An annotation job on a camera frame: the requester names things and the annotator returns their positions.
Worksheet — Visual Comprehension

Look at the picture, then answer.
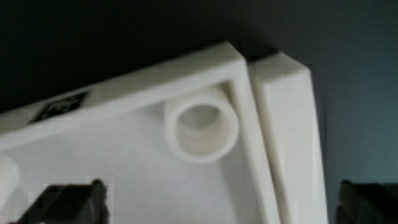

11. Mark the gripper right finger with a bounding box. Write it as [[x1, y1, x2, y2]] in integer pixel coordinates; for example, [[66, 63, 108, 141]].
[[336, 180, 398, 224]]

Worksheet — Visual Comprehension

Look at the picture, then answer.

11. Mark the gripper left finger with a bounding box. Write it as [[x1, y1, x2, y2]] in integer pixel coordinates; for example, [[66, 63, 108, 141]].
[[16, 179, 110, 224]]

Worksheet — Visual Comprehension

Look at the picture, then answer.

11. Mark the white U-shaped fence wall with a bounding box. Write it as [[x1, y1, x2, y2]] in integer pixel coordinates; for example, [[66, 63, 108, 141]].
[[249, 53, 329, 224]]

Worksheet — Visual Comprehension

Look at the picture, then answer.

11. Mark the white square table top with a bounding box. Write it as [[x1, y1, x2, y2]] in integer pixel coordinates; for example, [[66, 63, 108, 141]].
[[0, 44, 281, 224]]

